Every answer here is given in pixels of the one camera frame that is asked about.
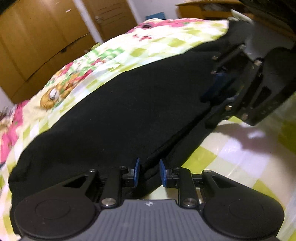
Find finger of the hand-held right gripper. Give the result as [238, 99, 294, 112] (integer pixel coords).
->
[205, 95, 242, 129]
[201, 44, 247, 102]

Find black pants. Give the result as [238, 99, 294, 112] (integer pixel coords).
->
[8, 22, 245, 234]

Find blue foam mat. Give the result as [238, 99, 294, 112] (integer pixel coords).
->
[146, 11, 167, 21]

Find green checked plastic sheet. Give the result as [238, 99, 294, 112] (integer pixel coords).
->
[0, 91, 296, 241]

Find cartoon printed quilt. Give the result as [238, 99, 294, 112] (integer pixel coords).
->
[0, 18, 232, 163]

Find wooden door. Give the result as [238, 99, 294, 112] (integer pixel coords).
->
[83, 0, 137, 43]

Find wooden wardrobe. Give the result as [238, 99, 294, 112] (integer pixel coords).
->
[0, 0, 97, 105]

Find wooden desk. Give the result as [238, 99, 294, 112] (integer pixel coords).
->
[176, 0, 255, 20]

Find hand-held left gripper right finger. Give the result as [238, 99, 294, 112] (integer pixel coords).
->
[159, 159, 234, 208]

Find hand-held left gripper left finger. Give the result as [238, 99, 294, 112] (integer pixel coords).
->
[62, 158, 141, 208]

